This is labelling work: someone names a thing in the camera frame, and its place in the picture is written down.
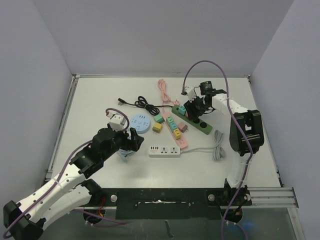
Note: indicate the white power strip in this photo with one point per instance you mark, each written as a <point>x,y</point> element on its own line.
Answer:
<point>164,152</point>

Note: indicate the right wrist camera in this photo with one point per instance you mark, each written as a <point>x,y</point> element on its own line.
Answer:
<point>190,92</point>

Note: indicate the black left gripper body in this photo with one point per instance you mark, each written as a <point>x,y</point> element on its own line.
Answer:
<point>121,141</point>

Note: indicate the green power strip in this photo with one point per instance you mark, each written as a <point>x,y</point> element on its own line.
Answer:
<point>199,124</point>

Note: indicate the yellow USB charger plug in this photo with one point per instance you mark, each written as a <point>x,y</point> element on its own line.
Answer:
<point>157,127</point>

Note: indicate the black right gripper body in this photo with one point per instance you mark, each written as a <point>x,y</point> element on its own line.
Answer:
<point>194,106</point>

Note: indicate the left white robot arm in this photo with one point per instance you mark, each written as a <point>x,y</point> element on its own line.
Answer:
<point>71,188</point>

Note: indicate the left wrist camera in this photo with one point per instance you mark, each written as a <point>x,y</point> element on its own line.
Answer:
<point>117,121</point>

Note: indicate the pink USB charger plug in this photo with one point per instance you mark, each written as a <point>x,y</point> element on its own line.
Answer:
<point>182,127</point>

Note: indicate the teal USB charger plug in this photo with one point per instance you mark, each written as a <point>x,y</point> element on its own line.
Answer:
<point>173,125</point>

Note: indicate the round blue power strip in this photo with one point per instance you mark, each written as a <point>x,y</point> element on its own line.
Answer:
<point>141,123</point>

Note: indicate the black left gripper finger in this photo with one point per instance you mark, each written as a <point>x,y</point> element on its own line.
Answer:
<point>134,137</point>
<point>135,143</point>

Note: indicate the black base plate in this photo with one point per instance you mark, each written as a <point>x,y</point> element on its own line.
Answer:
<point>171,203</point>

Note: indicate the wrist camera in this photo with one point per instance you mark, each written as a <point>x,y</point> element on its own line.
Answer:
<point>117,121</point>
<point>190,92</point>

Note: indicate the pink power strip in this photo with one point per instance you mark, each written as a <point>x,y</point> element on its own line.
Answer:
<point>182,142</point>

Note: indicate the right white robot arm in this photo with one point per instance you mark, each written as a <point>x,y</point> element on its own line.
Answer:
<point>246,134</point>

